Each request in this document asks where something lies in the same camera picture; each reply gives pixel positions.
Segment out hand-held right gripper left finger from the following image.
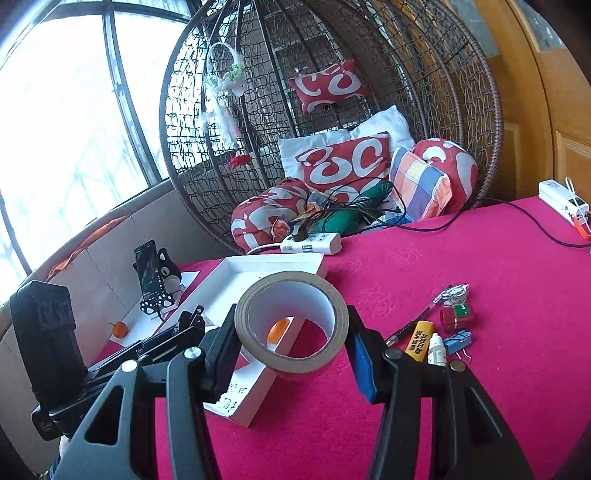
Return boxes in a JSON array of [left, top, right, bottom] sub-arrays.
[[55, 307, 241, 480]]

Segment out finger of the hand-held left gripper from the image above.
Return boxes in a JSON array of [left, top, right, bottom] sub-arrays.
[[85, 323, 206, 388], [134, 305, 206, 347]]

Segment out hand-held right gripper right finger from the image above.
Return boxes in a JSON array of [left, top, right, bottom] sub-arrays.
[[346, 305, 536, 480]]

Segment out white tray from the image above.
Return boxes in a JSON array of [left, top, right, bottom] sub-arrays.
[[154, 255, 329, 428]]

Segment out black pen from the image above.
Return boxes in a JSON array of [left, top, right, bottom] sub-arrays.
[[385, 285, 453, 348]]

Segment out tan tape roll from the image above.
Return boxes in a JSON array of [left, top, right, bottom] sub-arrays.
[[234, 272, 350, 381]]

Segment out small dropper bottle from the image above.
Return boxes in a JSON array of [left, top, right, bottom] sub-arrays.
[[427, 332, 448, 367]]

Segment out blue binder clip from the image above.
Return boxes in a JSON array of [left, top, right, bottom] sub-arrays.
[[445, 329, 474, 365]]

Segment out red clip box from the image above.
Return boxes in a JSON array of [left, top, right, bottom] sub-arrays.
[[443, 285, 477, 324]]

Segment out white paper sheet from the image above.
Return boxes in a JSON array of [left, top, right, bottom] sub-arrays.
[[108, 270, 201, 344]]

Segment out black cat phone stand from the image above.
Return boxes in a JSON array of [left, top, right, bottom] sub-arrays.
[[139, 248, 183, 317]]

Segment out black smartphone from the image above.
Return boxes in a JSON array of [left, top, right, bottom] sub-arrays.
[[134, 240, 164, 301]]

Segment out pink tablecloth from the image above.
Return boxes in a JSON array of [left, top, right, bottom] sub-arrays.
[[92, 194, 591, 480]]

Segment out orange cloth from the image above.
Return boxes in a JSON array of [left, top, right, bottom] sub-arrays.
[[48, 216, 132, 278]]

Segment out white power strip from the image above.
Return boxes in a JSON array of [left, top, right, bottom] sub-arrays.
[[245, 232, 342, 256]]

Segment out floral cloth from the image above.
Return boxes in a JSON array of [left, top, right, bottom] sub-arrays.
[[272, 191, 338, 241]]

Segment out cylindrical red white pillow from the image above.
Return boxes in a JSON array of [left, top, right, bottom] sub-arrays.
[[231, 178, 315, 254]]

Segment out green cloth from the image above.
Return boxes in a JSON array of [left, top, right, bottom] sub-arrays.
[[314, 182, 395, 236]]

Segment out plaid pillow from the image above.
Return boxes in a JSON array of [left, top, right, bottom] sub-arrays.
[[388, 147, 453, 222]]

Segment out square red white pillow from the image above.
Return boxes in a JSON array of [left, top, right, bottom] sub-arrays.
[[295, 131, 393, 192]]

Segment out round red white pillow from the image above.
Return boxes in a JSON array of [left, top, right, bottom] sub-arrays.
[[413, 138, 478, 215]]

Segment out white dream catcher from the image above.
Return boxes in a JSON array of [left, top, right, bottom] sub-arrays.
[[201, 41, 252, 169]]

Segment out red white cushions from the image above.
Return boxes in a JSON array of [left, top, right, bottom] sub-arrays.
[[277, 105, 416, 181]]

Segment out white power bank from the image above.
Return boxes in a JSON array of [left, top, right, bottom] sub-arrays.
[[538, 178, 591, 227]]

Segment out small red white pillow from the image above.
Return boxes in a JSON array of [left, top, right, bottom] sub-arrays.
[[288, 59, 370, 115]]

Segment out wooden door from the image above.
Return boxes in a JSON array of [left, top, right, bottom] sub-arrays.
[[471, 0, 591, 222]]

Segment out wicker hanging chair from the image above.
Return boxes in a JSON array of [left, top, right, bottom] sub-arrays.
[[159, 0, 504, 254]]

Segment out window with dark frame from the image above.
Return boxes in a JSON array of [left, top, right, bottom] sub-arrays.
[[0, 0, 199, 287]]

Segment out thin black cable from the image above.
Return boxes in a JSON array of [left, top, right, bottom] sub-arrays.
[[295, 178, 591, 250]]

